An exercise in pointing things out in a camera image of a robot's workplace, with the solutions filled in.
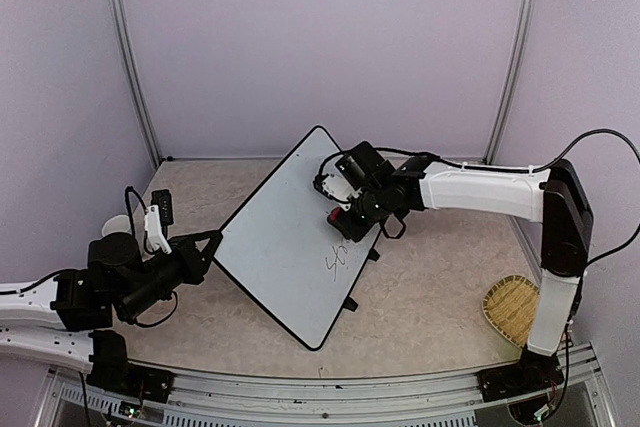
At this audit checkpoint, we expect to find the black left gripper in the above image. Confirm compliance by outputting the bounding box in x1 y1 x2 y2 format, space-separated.
121 233 224 321

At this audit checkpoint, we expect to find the red black whiteboard eraser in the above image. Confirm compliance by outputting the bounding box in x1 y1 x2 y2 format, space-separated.
327 207 345 225

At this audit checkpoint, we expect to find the white whiteboard black frame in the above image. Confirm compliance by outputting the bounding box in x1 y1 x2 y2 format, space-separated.
214 125 380 351

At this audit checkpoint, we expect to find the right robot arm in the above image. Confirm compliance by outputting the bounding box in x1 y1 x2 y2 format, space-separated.
313 141 593 391

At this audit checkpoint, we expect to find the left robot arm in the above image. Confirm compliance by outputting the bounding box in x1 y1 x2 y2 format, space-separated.
1 230 222 396

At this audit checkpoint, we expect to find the black whiteboard stand foot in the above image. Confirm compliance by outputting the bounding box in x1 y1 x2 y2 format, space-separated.
343 297 359 312
368 248 380 262

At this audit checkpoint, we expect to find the light blue mug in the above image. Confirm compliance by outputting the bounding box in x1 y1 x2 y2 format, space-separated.
101 214 132 237

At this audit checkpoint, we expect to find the woven bamboo tray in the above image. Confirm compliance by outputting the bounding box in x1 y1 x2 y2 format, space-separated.
482 275 539 349

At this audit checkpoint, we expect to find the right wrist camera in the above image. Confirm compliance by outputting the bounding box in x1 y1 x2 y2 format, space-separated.
313 173 362 211

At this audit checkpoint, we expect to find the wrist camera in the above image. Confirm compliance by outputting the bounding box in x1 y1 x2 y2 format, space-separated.
313 173 362 211
143 189 174 255

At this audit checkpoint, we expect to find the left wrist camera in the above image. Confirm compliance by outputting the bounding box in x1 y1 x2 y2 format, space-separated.
143 189 174 255

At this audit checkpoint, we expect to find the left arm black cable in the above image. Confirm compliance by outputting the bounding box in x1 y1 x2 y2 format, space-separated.
124 185 179 327

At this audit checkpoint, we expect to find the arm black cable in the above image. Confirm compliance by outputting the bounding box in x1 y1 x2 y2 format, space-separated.
318 129 640 408
124 185 179 327

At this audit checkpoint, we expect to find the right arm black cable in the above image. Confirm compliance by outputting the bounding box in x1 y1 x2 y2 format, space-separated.
318 129 640 408

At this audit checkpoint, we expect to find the front aluminium rail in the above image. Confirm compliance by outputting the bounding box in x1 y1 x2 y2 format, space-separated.
39 344 619 427

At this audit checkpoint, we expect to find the right aluminium corner post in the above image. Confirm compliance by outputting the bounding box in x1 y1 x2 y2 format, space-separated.
483 0 536 164

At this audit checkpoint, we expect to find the aluminium corner post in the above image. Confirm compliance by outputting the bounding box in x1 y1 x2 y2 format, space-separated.
108 0 163 170
483 0 536 164

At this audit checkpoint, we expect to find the left aluminium corner post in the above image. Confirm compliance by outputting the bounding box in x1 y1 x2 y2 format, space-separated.
108 0 163 170

